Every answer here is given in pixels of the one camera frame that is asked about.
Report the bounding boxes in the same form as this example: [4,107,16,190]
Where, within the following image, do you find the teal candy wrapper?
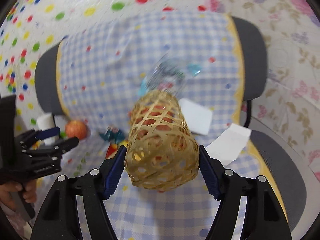
[99,126,126,144]

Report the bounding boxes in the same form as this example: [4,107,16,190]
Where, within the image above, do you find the white foam block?
[178,98,213,135]

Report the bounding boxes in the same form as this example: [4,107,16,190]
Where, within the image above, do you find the white paper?
[206,123,251,166]

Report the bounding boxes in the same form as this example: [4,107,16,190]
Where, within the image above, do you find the clear crushed plastic bottle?
[138,54,203,96]

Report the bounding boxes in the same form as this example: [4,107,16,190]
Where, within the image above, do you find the red apple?
[65,120,87,140]

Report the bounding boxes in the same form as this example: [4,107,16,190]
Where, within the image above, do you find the blue checkered chair cloth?
[55,10,288,240]

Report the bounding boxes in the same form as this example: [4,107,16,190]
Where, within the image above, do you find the woven bamboo basket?
[124,90,200,192]

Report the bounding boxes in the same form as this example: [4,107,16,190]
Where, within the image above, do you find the grey office chair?
[35,17,306,230]

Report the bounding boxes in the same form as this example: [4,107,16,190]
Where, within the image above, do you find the white tissue roll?
[37,113,58,146]

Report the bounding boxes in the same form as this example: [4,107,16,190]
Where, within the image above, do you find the person left hand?
[1,180,37,211]

